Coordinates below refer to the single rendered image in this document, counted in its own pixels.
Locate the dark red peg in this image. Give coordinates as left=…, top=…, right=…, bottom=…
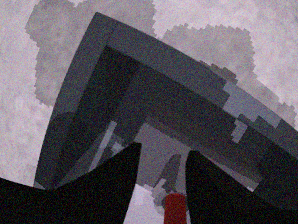
left=164, top=193, right=188, bottom=224

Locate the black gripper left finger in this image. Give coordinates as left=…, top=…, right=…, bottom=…
left=0, top=141, right=142, bottom=224

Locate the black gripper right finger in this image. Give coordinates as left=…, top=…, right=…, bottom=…
left=185, top=149, right=298, bottom=224

